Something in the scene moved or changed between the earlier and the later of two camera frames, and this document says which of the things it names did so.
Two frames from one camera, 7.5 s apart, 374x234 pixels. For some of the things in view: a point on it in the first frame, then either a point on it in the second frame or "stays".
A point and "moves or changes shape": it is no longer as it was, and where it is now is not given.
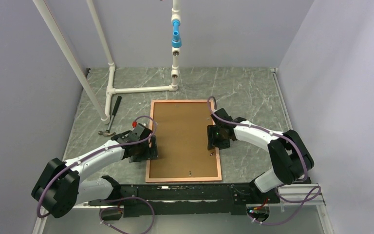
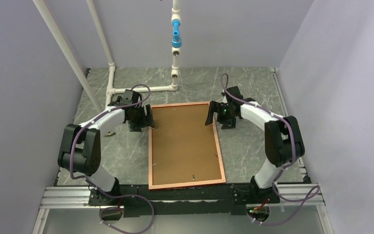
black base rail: x=149 y=200 stays
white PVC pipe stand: x=104 y=111 stays
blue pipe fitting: x=176 y=42 stays
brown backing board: x=182 y=136 stays
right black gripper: x=212 y=141 to x=215 y=107
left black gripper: x=151 y=152 to x=137 y=126
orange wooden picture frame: x=184 y=179 moves or changes shape
